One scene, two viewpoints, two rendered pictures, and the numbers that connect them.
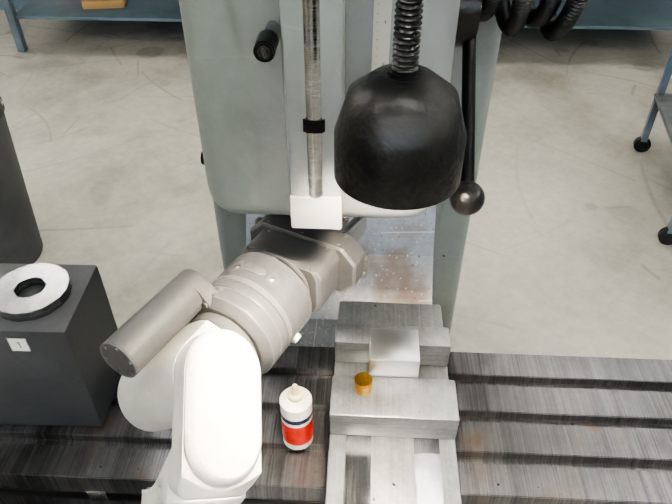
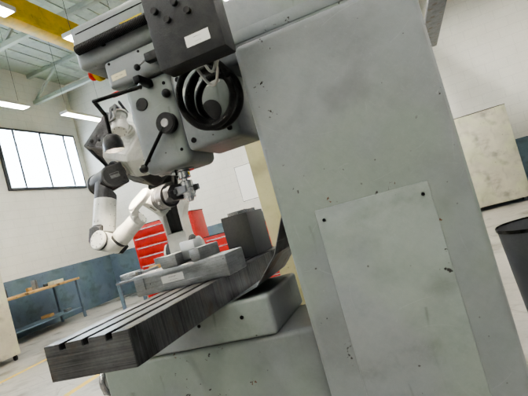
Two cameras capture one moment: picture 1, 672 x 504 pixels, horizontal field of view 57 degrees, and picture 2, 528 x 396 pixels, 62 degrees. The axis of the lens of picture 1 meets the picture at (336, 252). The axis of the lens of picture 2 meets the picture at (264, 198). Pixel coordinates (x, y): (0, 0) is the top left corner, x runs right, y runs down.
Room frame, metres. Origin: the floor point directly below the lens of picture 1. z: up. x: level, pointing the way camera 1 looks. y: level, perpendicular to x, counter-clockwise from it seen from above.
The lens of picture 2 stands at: (1.17, -1.44, 1.07)
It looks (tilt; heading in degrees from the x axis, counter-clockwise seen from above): 2 degrees up; 105
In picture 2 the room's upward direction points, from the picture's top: 16 degrees counter-clockwise
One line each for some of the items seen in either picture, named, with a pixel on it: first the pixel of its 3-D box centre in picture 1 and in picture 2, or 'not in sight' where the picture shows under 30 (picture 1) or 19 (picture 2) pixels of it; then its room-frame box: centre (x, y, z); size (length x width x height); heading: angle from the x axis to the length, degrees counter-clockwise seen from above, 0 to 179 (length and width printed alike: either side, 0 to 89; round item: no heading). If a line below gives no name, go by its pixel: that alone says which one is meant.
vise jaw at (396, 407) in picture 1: (392, 406); (179, 258); (0.46, -0.07, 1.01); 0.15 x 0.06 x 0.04; 87
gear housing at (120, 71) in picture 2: not in sight; (165, 67); (0.56, 0.01, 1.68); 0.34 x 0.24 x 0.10; 177
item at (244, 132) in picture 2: not in sight; (218, 109); (0.71, 0.00, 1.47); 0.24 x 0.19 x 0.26; 87
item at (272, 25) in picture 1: (269, 34); not in sight; (0.41, 0.04, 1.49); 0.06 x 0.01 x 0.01; 177
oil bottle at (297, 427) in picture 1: (296, 412); not in sight; (0.48, 0.05, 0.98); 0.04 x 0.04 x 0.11
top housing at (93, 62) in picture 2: not in sight; (149, 35); (0.53, 0.01, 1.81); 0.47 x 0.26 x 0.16; 177
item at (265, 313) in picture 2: not in sight; (221, 313); (0.52, 0.01, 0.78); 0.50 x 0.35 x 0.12; 177
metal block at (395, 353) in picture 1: (393, 360); (192, 248); (0.51, -0.07, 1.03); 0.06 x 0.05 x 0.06; 87
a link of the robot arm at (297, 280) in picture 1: (281, 281); (173, 195); (0.44, 0.05, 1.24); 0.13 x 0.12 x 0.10; 62
